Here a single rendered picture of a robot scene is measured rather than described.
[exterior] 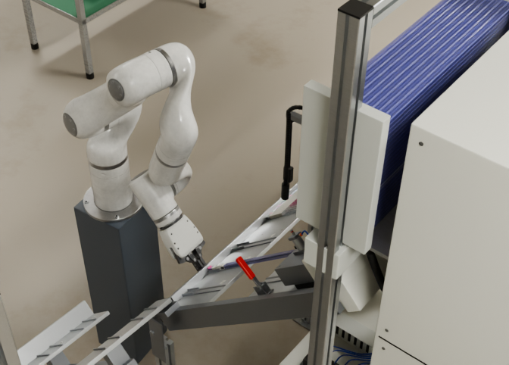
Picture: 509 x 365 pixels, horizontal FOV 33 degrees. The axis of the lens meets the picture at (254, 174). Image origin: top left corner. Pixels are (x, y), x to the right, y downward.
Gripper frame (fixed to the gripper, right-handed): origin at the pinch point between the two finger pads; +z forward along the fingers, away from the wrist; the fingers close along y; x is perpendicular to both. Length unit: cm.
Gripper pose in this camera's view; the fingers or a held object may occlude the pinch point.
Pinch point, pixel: (200, 265)
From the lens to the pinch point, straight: 249.5
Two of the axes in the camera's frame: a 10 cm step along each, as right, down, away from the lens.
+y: -6.2, 5.3, -5.8
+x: 5.8, -1.9, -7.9
